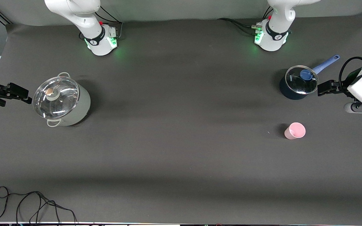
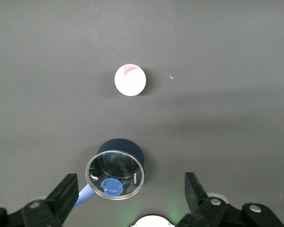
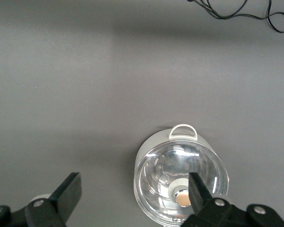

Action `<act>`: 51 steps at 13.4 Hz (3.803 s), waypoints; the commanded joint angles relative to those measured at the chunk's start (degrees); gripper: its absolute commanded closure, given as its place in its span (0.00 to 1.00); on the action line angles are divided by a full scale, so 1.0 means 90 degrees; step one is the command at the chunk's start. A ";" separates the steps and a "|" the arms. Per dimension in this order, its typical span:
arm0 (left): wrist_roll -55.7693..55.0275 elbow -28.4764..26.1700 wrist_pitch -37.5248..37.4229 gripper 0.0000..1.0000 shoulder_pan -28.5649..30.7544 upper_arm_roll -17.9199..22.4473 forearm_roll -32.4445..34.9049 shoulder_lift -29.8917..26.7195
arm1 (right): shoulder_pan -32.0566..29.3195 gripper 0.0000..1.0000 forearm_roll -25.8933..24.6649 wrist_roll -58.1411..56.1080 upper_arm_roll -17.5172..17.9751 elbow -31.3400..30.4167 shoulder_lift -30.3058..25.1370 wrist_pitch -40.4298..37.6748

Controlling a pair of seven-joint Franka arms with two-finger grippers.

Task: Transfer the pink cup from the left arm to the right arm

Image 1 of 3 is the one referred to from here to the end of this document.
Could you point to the dark blue saucepan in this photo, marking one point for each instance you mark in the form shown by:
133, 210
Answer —
289, 93

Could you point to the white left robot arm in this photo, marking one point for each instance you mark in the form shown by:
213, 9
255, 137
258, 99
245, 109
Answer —
275, 37

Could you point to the glass lid with blue knob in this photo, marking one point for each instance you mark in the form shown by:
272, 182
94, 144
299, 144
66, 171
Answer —
297, 85

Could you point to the pale green cooking pot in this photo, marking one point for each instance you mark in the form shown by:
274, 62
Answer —
81, 107

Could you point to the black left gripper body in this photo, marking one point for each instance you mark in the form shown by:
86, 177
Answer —
341, 87

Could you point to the dark grey table mat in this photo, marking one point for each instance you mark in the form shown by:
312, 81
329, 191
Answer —
181, 141

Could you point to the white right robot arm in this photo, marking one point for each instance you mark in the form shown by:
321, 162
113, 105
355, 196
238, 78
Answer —
96, 40

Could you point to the pink plastic cup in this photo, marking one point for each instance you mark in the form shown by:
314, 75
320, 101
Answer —
294, 131

